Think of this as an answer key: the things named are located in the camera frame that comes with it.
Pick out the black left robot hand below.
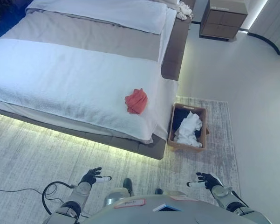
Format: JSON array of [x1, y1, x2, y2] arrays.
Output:
[[80, 167, 112, 185]]

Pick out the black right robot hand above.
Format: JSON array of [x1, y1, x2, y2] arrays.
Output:
[[187, 172, 221, 190]]

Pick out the red cloth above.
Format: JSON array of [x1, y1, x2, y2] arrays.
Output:
[[124, 88, 149, 115]]

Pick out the brown woven laundry basket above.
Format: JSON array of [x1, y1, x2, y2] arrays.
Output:
[[167, 103, 211, 154]]

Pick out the white crumpled clothes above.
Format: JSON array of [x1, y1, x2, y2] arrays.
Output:
[[173, 111, 204, 148]]

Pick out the black clothes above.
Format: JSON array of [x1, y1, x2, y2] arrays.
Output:
[[172, 108, 202, 140]]

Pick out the beige bed cover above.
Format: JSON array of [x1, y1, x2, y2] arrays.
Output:
[[0, 10, 163, 63]]

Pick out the white bed sheet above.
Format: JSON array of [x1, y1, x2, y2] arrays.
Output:
[[157, 7, 178, 64]]

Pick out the silver left robot leg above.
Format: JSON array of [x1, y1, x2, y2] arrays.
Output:
[[103, 178, 134, 208]]

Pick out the grey striped rug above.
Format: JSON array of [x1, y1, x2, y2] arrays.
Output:
[[0, 95, 242, 224]]

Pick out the grey robot torso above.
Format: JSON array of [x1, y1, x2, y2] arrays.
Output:
[[78, 195, 258, 224]]

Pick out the white textured blanket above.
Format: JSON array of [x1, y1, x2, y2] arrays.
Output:
[[0, 38, 180, 144]]

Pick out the black curved baseboard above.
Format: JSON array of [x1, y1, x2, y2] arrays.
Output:
[[247, 32, 280, 56]]

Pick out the brown wooden nightstand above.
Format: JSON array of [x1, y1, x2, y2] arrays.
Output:
[[199, 0, 249, 43]]

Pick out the white folded duvet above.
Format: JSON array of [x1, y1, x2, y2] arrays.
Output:
[[25, 0, 167, 35]]

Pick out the cream crumpled cloth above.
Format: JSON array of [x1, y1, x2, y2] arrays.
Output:
[[176, 1, 194, 21]]

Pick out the white pillow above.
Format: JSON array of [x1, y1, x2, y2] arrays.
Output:
[[163, 0, 181, 7]]

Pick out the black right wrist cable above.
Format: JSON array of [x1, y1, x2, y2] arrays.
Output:
[[231, 190, 249, 207]]

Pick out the brown upholstered bed frame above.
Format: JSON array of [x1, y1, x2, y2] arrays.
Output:
[[0, 0, 196, 161]]

